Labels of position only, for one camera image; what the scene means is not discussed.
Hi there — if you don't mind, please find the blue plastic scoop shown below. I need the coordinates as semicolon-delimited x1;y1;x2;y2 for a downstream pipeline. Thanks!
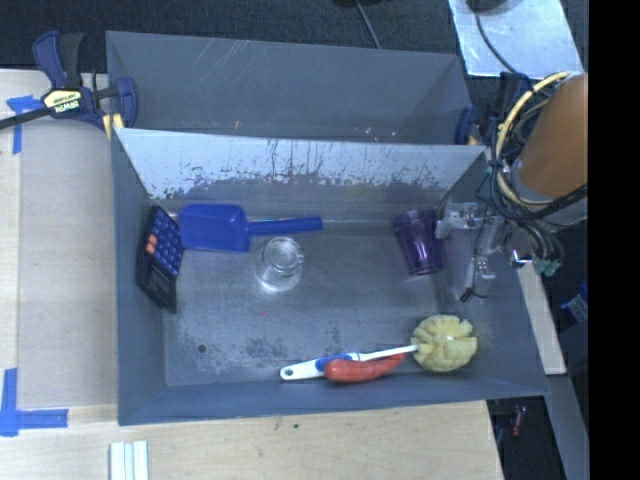
177;202;324;254

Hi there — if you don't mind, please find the clear glass jar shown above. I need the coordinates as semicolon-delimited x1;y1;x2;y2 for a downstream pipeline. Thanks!
253;235;306;293

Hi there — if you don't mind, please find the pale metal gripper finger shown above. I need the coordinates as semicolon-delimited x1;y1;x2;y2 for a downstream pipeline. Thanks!
477;259;498;295
459;256;484;303

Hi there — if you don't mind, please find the yellow sponge brush white handle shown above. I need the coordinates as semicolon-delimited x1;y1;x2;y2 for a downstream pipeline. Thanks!
278;313;479;382

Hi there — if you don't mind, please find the grey metal bin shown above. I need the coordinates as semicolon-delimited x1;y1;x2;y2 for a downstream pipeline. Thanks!
104;30;552;427

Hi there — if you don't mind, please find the black calculator with blue keys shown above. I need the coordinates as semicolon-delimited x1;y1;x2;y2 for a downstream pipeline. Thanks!
134;204;186;315

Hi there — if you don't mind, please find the purple plastic cup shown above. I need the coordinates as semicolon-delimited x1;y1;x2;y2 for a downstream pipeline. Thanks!
392;208;447;276

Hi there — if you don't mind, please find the red toy sausage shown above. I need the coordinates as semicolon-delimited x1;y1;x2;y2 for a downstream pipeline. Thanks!
323;352;407;384

